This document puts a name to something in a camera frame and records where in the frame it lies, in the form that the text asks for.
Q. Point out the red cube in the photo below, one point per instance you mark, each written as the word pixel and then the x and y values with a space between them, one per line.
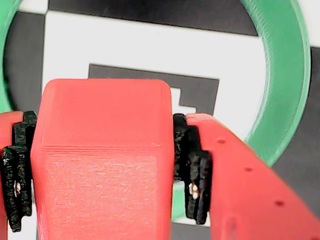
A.
pixel 100 162

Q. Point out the checkerboard marker mat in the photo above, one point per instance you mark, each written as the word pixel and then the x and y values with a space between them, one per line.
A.
pixel 150 47

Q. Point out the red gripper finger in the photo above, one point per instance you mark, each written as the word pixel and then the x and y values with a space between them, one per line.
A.
pixel 15 162
pixel 250 195

